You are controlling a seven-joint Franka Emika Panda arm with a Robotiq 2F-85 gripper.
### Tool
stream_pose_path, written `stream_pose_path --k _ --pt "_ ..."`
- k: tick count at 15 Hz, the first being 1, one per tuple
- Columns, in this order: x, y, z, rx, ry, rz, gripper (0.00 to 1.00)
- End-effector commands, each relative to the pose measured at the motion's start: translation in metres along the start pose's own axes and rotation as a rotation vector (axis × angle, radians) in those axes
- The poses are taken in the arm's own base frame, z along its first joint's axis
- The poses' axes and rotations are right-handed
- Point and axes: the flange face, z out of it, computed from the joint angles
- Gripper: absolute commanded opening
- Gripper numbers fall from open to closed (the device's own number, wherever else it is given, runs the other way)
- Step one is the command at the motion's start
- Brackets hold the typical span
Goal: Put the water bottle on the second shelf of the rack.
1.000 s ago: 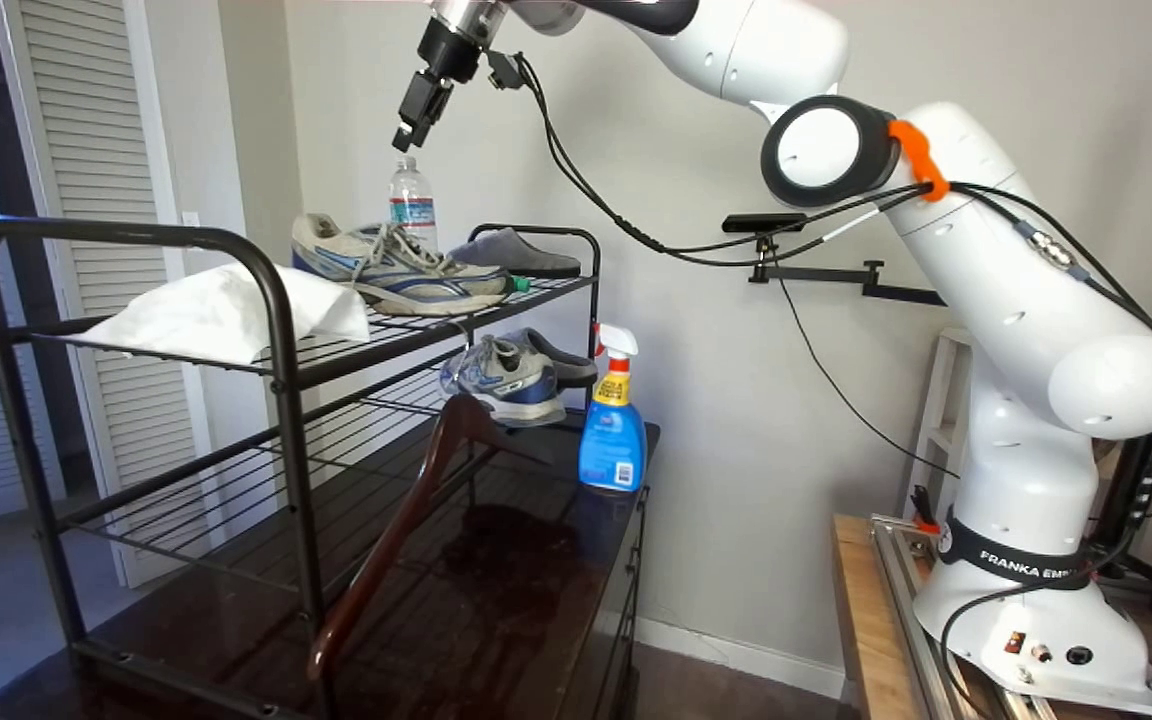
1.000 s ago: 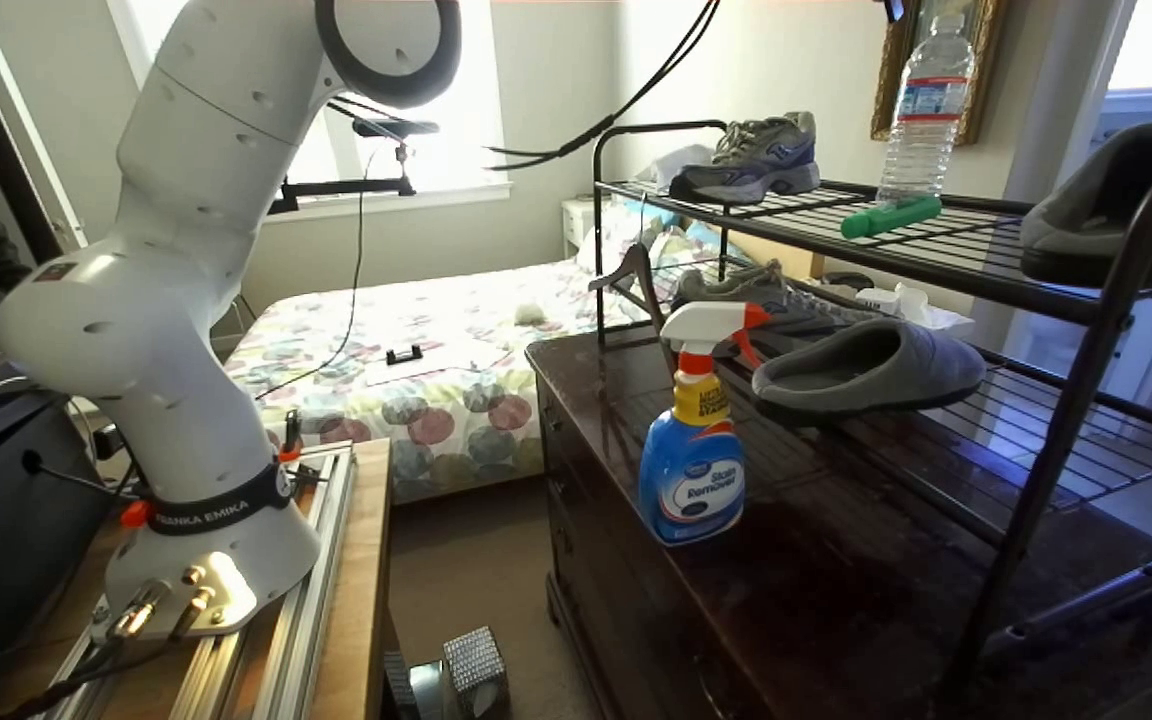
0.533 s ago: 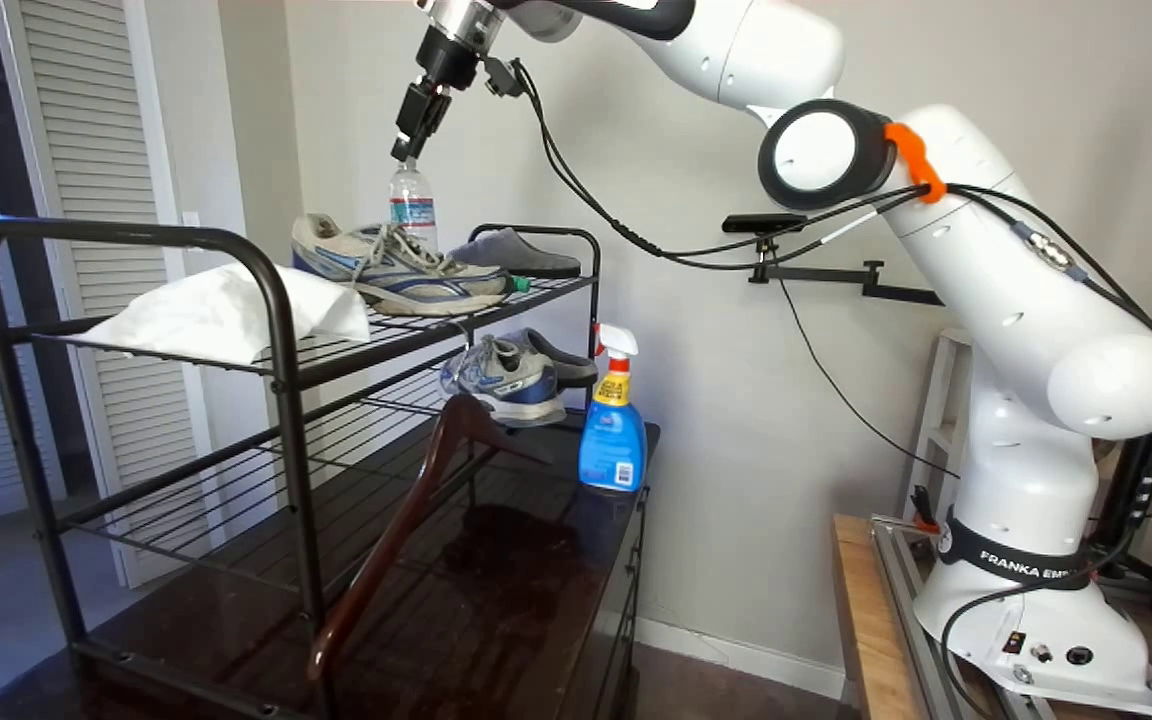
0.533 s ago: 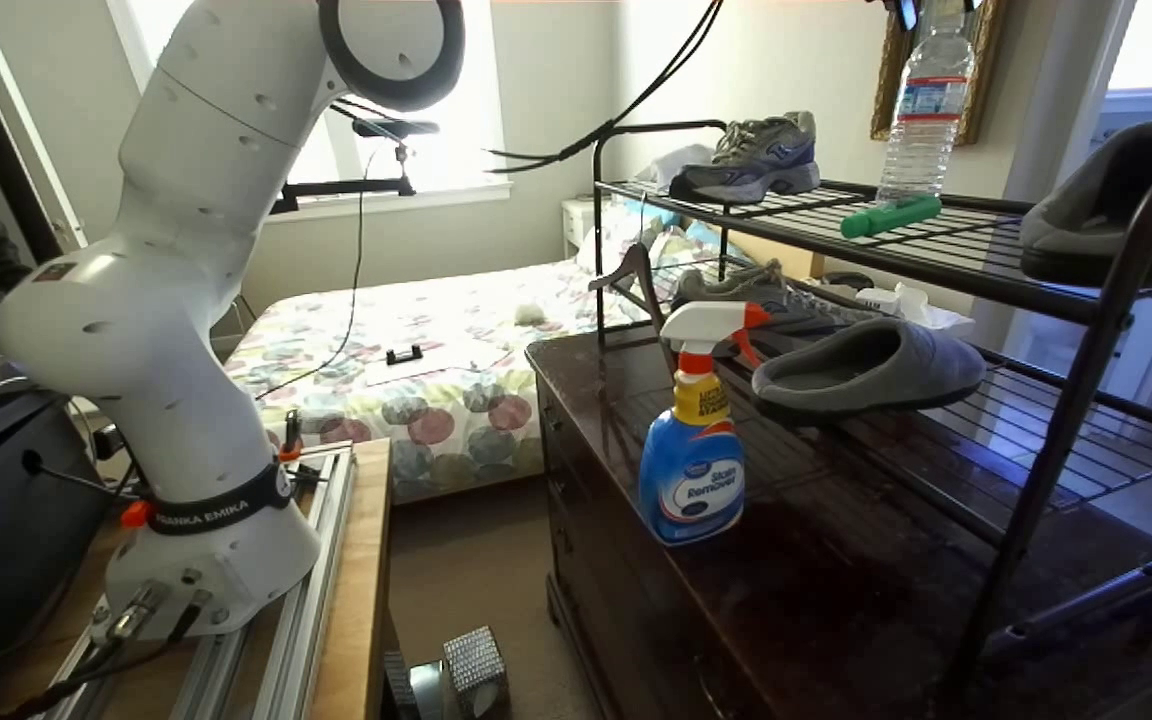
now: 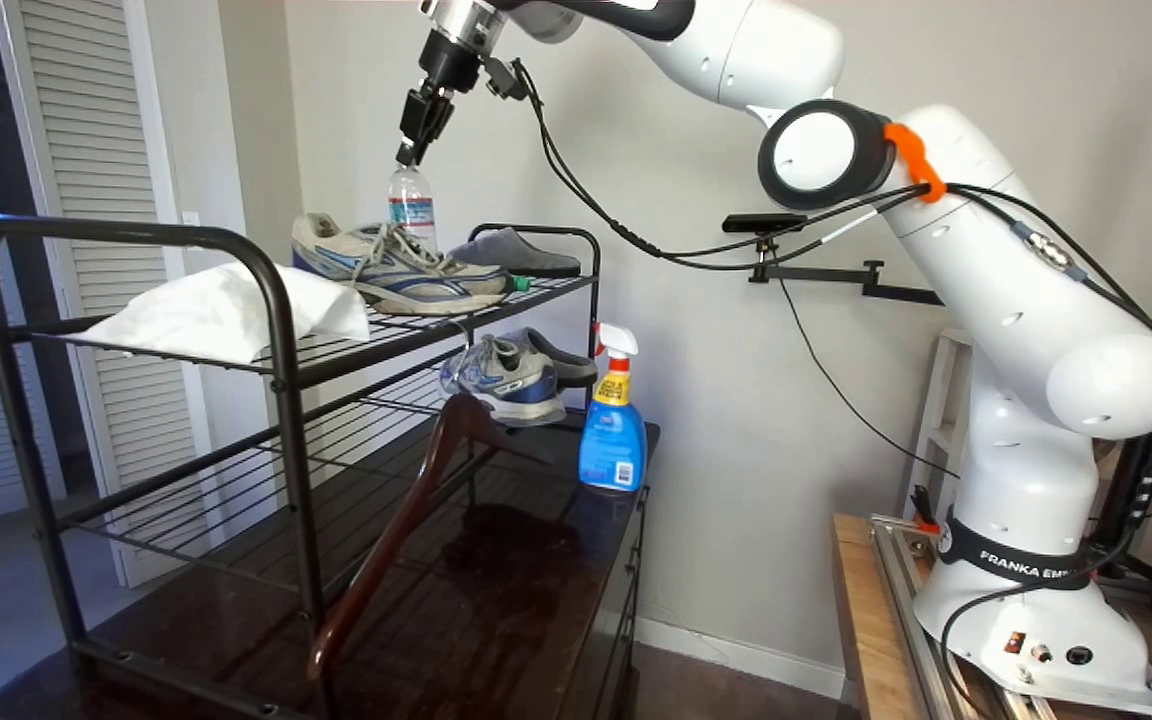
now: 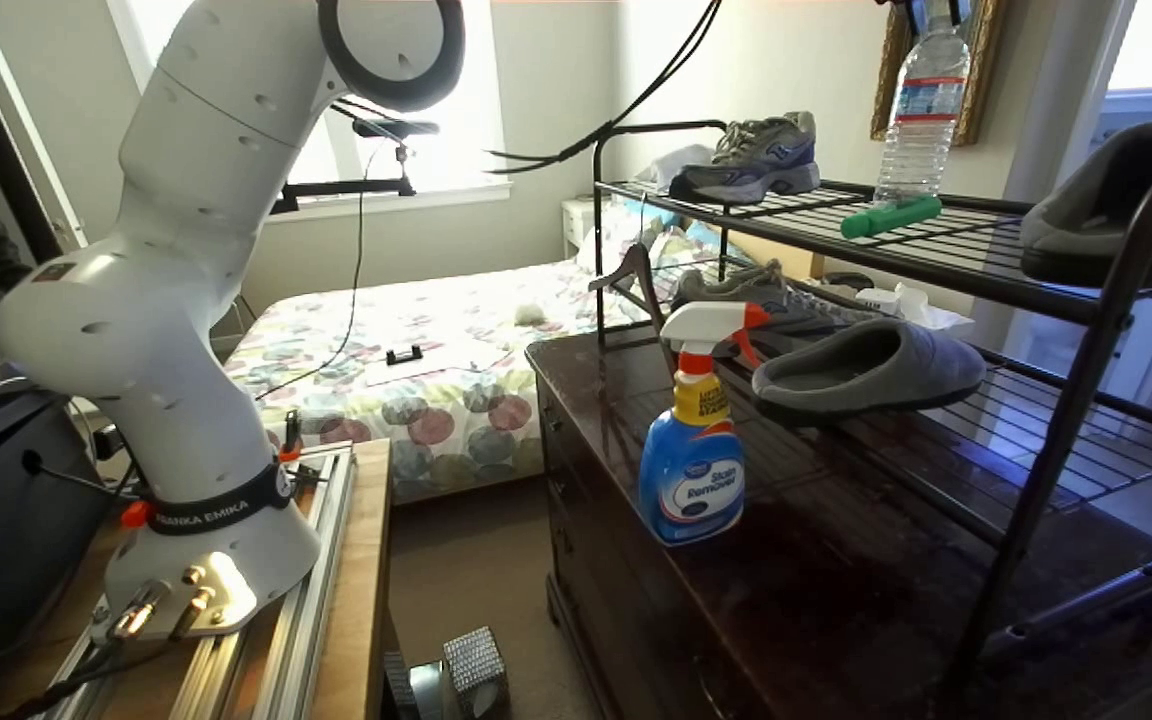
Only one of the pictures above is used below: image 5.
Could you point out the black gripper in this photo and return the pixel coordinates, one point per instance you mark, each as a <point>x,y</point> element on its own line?
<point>447,61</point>

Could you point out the clear plastic water bottle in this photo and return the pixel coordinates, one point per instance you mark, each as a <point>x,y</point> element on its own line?
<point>410,214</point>

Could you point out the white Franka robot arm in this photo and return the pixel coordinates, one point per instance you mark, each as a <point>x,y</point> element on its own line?
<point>1043,347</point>

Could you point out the black metal shelf rack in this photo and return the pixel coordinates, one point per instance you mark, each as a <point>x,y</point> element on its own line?
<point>285,403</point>

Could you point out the blue spray cleaner bottle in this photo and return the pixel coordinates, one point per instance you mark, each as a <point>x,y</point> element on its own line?
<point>615,445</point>

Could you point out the grey slipper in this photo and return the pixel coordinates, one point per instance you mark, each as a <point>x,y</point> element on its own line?
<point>510,249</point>
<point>562,361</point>

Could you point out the grey blue running sneaker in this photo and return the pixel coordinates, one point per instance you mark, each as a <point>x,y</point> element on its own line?
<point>391,275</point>
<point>510,382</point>

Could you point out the white crumpled cloth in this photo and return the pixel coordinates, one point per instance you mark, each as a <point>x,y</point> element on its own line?
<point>219,314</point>

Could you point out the white louvered closet door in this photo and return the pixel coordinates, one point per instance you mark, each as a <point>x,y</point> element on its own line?
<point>110,265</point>

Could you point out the brown wooden clothes hanger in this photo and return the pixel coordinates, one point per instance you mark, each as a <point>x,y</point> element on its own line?
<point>387,532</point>

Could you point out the dark wooden dresser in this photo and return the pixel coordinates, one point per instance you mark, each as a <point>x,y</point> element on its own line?
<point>510,601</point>

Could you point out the light wooden robot table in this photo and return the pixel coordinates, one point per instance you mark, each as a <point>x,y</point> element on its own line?
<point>861,624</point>

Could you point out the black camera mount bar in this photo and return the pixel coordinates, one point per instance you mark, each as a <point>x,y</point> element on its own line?
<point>840,278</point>

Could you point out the white shelf frame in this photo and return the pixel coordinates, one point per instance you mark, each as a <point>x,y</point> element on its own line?
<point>934,426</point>

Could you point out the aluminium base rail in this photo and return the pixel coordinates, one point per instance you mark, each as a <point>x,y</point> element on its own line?
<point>900,584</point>

